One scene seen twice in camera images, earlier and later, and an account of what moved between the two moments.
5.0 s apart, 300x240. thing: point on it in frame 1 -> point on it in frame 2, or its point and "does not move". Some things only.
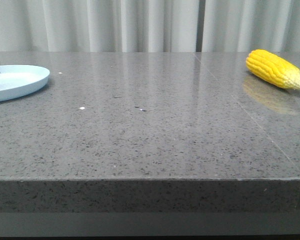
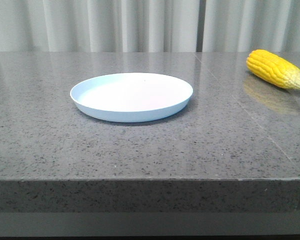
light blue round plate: [11, 82] -> [131, 96]
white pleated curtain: [115, 26] does not move
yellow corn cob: [276, 69] does not move
